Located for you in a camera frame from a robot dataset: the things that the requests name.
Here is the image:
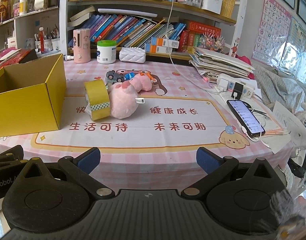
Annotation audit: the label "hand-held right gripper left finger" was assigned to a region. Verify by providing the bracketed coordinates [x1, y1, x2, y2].
[18, 147, 116, 201]

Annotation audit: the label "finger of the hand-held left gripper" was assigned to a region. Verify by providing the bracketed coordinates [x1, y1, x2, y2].
[0, 145, 27, 172]

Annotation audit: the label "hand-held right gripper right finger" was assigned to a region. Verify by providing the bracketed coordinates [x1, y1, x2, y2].
[181, 147, 287, 200]

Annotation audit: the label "yellow cardboard box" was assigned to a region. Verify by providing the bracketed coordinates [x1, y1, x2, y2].
[0, 53, 67, 138]

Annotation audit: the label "yellow tape roll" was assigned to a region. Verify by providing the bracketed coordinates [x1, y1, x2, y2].
[83, 80, 111, 121]

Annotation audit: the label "large pink plush pig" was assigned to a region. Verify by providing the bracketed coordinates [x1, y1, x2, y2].
[109, 81, 146, 119]

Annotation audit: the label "grey toy car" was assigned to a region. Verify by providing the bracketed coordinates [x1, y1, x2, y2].
[105, 70, 125, 83]

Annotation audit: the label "small pink plush pig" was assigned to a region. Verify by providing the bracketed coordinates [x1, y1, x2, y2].
[129, 74, 154, 92]

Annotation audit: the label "small orange toy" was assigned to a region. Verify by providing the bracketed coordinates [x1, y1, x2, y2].
[139, 71, 156, 80]

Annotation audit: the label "black smartphone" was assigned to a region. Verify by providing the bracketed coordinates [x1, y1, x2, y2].
[226, 99, 265, 138]

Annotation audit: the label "black charger plug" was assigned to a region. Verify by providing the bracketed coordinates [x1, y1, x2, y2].
[231, 82, 244, 98]

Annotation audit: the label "white power strip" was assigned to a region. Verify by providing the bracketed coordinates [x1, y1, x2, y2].
[216, 74, 255, 98]

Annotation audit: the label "red envelopes pile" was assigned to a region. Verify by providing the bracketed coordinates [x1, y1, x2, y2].
[0, 49, 31, 68]

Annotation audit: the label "stack of papers and booklets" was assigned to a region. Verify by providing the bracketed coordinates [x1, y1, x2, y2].
[189, 47, 255, 83]

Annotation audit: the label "white jar green lid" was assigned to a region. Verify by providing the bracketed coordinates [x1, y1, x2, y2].
[96, 40, 117, 64]

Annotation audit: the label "grey blanket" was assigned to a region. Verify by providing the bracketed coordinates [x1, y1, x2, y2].
[250, 57, 306, 120]

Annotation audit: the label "white quilted purse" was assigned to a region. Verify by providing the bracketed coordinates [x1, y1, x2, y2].
[119, 47, 146, 62]

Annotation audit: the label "pink cartoon bottle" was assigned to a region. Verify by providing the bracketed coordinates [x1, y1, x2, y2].
[73, 28, 91, 64]

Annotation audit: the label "white pen cups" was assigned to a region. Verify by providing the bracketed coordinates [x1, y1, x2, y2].
[34, 26, 61, 52]

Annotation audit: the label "orange and blue small boxes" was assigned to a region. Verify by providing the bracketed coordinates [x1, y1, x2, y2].
[145, 37, 179, 53]

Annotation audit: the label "white cubby shelf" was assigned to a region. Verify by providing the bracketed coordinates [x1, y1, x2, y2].
[0, 5, 61, 53]

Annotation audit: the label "red boxed book set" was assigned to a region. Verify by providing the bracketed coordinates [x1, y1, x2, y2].
[179, 21, 222, 53]

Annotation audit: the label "row of slanted picture books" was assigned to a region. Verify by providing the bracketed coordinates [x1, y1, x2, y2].
[80, 14, 187, 49]

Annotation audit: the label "white bookshelf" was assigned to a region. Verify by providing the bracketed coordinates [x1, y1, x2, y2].
[58, 0, 251, 60]

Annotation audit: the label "pink alphabet poster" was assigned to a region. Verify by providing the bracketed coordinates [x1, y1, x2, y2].
[252, 0, 292, 64]

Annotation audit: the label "white rolled tube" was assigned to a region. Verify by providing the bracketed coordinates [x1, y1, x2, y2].
[98, 8, 158, 18]

